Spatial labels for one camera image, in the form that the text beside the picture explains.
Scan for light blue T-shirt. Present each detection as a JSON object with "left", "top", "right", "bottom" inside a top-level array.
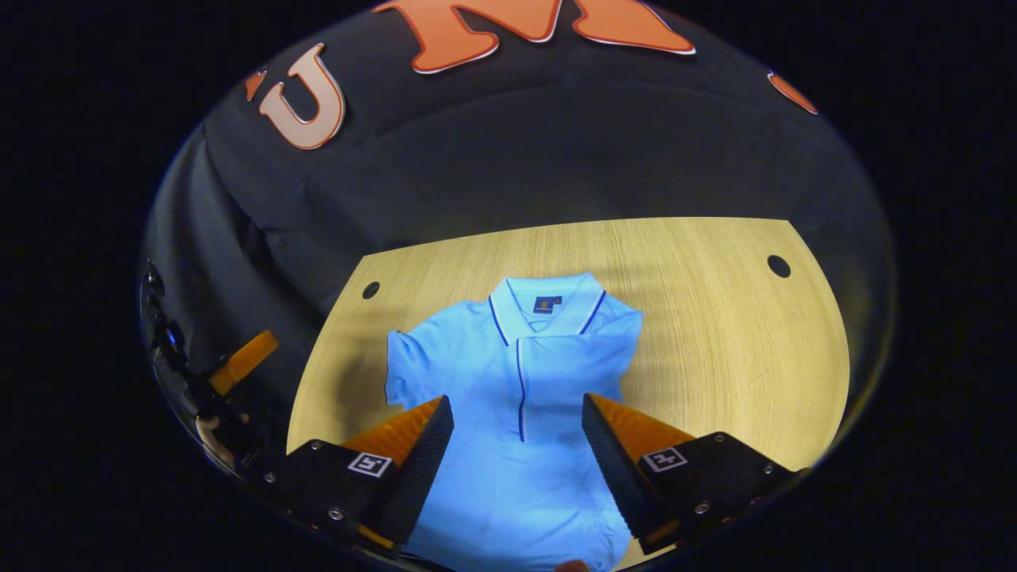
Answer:
[{"left": 385, "top": 272, "right": 644, "bottom": 572}]

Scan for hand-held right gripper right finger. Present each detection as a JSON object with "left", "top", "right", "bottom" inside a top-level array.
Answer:
[{"left": 582, "top": 392, "right": 810, "bottom": 556}]

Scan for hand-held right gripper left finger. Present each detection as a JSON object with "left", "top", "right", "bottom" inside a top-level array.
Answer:
[{"left": 262, "top": 395, "right": 455, "bottom": 553}]

